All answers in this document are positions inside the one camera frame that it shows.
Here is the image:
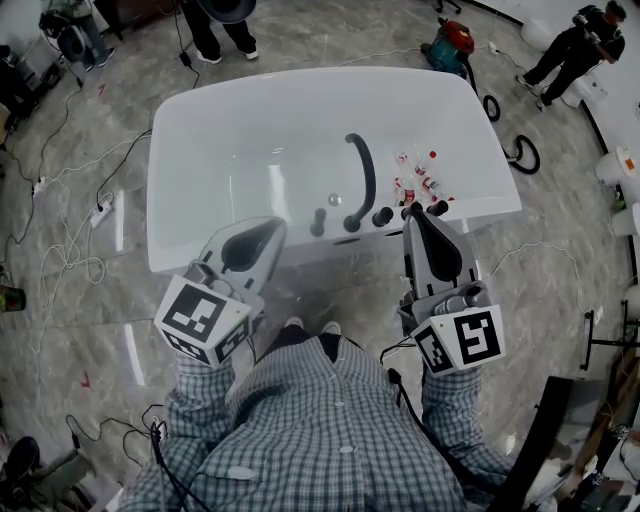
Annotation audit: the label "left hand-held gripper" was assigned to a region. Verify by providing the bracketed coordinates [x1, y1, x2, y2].
[153, 216, 289, 369]

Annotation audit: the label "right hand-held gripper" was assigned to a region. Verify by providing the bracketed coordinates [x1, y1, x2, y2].
[397, 210, 506, 377]

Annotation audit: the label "white bathtub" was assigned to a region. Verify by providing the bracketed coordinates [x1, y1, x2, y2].
[146, 65, 524, 275]

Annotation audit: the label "person's left forearm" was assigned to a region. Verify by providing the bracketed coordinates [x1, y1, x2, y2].
[164, 347, 236, 451]

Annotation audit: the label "person's right forearm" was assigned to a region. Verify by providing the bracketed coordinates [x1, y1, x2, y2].
[421, 364, 484, 451]

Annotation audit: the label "pile of clear plastic bottles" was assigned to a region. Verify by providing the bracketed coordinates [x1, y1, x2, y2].
[392, 142, 457, 207]

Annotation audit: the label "person's black trousers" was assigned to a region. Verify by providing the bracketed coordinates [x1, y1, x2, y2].
[269, 324, 351, 364]

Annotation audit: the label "black metal stand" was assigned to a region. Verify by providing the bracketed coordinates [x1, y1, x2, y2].
[579, 298, 640, 372]

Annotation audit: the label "person's plaid shirt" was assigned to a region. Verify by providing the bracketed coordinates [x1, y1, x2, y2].
[117, 334, 516, 512]

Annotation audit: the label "white ceramic fixture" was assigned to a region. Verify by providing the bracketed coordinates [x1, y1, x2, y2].
[610, 202, 640, 237]
[594, 147, 640, 189]
[559, 77, 609, 109]

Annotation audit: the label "black flat panel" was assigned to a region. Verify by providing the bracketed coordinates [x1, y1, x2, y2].
[507, 375, 575, 501]

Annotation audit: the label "red and teal vacuum cleaner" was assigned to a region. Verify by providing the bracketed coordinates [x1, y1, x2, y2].
[420, 17, 476, 76]

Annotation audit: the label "green printed cup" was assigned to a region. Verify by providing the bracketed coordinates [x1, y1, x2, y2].
[0, 283, 26, 312]

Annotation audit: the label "thin white cable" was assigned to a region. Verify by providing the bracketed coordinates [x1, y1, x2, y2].
[480, 240, 594, 319]

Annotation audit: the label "white tangled cable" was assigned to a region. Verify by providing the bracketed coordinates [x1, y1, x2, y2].
[27, 127, 154, 354]

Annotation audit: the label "black vacuum hose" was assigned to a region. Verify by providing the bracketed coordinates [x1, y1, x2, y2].
[462, 62, 542, 176]

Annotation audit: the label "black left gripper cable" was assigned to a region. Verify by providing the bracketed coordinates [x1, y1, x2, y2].
[148, 418, 211, 512]

